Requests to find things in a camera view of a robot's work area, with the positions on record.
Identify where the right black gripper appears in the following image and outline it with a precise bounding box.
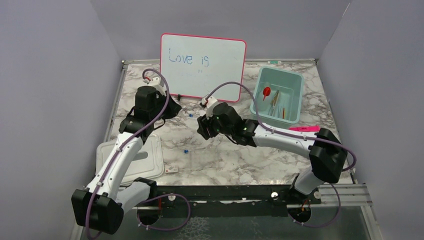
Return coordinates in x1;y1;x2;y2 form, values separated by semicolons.
197;110;234;141

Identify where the clear plastic test tube rack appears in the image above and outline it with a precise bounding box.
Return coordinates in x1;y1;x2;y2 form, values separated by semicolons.
189;151;219;171

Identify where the small white label card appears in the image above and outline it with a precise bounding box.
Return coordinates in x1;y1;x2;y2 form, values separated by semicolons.
164;165;179;174

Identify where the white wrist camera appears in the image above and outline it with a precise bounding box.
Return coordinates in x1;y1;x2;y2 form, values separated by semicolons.
200;96;219;119
143;76;166;95

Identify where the white plastic container lid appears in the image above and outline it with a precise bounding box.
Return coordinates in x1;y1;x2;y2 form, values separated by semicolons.
95;133;165;186

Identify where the red capped squeeze bottle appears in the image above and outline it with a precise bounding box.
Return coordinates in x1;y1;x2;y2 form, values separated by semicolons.
262;86;272;101

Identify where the pink highlighter marker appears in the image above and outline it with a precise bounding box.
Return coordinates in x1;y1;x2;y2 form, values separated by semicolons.
288;125;321;132

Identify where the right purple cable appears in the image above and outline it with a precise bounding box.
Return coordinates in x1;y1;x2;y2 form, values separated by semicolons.
204;81;358;229

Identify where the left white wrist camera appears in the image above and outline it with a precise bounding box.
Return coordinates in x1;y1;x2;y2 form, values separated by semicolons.
143;76;166;95

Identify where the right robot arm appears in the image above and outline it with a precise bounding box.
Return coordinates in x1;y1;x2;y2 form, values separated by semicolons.
197;102;348;204

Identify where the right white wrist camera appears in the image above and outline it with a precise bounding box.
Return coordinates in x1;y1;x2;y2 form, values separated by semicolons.
200;96;219;119

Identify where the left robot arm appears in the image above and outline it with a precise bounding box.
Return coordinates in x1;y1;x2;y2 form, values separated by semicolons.
71;86;181;235

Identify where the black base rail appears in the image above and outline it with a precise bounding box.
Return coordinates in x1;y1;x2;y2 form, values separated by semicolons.
135;184;321;218

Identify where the pink framed whiteboard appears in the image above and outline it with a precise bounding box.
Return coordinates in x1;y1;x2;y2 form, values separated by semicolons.
160;33;247;103

